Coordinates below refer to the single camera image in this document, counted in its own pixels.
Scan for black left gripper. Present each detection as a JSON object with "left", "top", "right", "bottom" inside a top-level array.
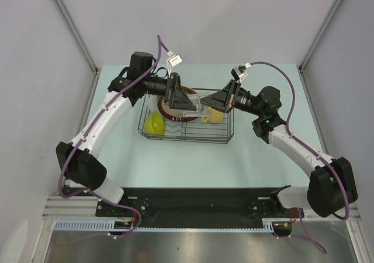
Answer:
[{"left": 142, "top": 72, "right": 196, "bottom": 112}]

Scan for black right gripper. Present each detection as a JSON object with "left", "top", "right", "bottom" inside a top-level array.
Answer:
[{"left": 200, "top": 79, "right": 264, "bottom": 117}]

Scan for beige mug yellow handle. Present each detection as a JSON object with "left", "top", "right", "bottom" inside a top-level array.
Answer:
[{"left": 201, "top": 107, "right": 224, "bottom": 124}]

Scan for red rimmed round plate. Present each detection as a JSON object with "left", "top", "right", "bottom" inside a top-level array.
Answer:
[{"left": 157, "top": 96, "right": 197, "bottom": 122}]

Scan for clear plastic cup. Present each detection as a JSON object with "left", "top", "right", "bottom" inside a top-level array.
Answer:
[{"left": 182, "top": 91, "right": 211, "bottom": 117}]

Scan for white bowl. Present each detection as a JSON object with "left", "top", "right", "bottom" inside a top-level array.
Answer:
[{"left": 147, "top": 95, "right": 158, "bottom": 113}]

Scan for dark wire dish rack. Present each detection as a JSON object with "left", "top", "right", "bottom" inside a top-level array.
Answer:
[{"left": 138, "top": 95, "right": 234, "bottom": 144}]

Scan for yellow green bowl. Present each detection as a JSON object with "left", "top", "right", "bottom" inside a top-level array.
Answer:
[{"left": 144, "top": 113, "right": 165, "bottom": 136}]

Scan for beige bird pattern plate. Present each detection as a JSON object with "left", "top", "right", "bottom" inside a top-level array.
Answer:
[{"left": 182, "top": 86, "right": 198, "bottom": 95}]

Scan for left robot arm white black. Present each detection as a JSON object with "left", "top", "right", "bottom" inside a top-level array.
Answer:
[{"left": 56, "top": 51, "right": 196, "bottom": 216}]

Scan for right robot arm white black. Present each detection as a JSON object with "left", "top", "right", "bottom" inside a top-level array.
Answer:
[{"left": 200, "top": 80, "right": 358, "bottom": 219}]

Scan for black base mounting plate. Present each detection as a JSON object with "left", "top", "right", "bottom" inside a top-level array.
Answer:
[{"left": 59, "top": 186, "right": 342, "bottom": 220}]

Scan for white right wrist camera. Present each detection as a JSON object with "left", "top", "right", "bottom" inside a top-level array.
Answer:
[{"left": 231, "top": 65, "right": 248, "bottom": 84}]

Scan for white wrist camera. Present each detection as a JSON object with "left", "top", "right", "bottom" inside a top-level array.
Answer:
[
  {"left": 231, "top": 65, "right": 248, "bottom": 84},
  {"left": 166, "top": 51, "right": 183, "bottom": 74}
]

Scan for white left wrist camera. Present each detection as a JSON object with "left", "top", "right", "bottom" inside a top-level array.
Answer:
[{"left": 166, "top": 51, "right": 183, "bottom": 74}]

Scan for white slotted cable duct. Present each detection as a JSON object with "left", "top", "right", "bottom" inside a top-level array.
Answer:
[{"left": 54, "top": 219, "right": 292, "bottom": 233}]

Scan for left aluminium frame post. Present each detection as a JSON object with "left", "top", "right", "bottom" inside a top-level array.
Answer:
[{"left": 52, "top": 0, "right": 98, "bottom": 75}]

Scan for aluminium frame post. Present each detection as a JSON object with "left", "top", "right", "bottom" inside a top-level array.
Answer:
[
  {"left": 299, "top": 0, "right": 345, "bottom": 72},
  {"left": 52, "top": 0, "right": 98, "bottom": 75}
]

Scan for aluminium front rail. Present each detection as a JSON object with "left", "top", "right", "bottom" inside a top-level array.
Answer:
[{"left": 41, "top": 196, "right": 361, "bottom": 222}]

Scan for right aluminium frame post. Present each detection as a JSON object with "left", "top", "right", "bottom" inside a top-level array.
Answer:
[{"left": 299, "top": 0, "right": 345, "bottom": 72}]

